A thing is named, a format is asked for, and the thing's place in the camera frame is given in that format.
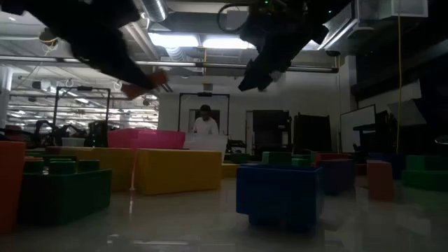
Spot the yellow long toy block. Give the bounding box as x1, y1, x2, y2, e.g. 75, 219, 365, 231
58, 146, 136, 193
134, 148, 223, 196
222, 163, 241, 179

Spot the red background object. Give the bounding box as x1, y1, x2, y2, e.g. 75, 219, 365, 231
3, 125, 24, 141

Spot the grey ceiling box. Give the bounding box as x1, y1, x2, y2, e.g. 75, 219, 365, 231
226, 9, 250, 32

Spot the white container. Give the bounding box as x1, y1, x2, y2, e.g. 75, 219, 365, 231
61, 136, 86, 148

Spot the orange toy block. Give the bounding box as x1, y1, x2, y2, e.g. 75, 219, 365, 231
366, 160, 395, 202

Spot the purple long toy block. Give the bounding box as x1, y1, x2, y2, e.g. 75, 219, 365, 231
316, 159, 357, 196

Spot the white wall panel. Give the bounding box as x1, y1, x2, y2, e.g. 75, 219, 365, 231
386, 99, 428, 127

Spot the ceiling light panel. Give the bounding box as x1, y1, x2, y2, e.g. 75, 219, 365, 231
202, 36, 255, 50
148, 32, 200, 48

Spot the white ceiling duct box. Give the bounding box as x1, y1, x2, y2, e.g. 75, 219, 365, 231
355, 0, 430, 21

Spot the person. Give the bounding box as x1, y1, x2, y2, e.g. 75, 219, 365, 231
193, 104, 220, 136

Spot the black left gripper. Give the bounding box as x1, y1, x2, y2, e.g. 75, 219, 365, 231
75, 34, 158, 90

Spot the black yellow cable reel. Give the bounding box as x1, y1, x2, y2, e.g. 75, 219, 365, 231
38, 27, 60, 48

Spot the white pillar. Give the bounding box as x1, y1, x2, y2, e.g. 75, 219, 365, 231
0, 65, 14, 130

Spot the dark desk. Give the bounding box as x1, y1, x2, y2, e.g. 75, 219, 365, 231
352, 111, 398, 155

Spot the whiteboard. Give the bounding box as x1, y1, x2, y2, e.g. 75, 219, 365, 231
339, 104, 377, 154

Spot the dark cabinet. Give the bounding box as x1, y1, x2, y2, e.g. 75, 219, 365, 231
251, 109, 291, 157
293, 112, 333, 154

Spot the blue small toy block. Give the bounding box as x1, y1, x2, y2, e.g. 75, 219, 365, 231
236, 163, 326, 228

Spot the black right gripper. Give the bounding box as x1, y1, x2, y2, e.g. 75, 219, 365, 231
239, 33, 305, 92

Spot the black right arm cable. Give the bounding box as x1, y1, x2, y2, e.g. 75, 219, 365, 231
216, 2, 248, 35

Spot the pink plastic bin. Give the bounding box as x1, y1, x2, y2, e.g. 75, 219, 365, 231
107, 127, 187, 151

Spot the silver round ceiling duct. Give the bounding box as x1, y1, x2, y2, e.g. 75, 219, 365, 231
138, 0, 169, 22

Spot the grey ceiling pipe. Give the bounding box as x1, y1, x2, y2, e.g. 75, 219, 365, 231
0, 55, 340, 74

